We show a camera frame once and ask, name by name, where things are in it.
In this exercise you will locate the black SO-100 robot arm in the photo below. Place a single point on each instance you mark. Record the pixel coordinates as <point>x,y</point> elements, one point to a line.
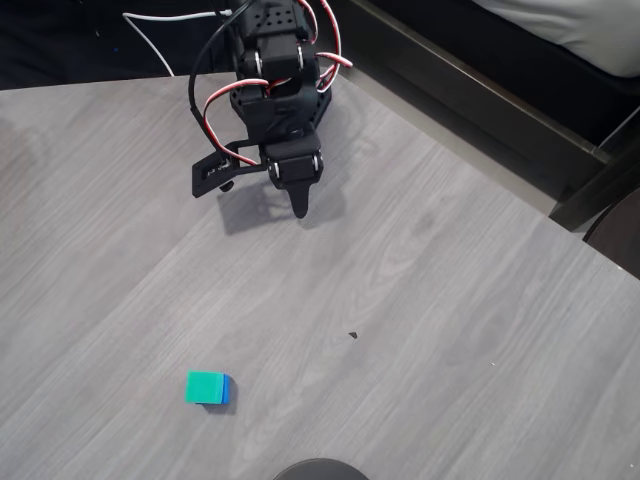
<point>275,25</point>

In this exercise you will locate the dark wooden bed frame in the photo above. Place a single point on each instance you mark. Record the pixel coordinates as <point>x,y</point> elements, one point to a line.
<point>475,95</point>

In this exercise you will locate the white mattress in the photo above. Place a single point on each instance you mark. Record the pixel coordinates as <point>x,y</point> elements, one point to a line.
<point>575,25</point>

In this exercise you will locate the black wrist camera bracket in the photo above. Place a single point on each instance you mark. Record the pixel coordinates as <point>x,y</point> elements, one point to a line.
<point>210,175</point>

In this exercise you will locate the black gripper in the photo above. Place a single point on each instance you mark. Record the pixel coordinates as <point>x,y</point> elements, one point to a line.
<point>295,166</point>

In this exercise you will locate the green cube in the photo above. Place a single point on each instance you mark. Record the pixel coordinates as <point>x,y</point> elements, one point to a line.
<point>202,386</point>

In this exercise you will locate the black round object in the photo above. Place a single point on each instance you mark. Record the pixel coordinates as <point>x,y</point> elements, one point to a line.
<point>320,471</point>

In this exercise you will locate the blue cube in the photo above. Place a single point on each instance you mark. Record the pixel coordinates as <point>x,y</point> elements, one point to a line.
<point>227,389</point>

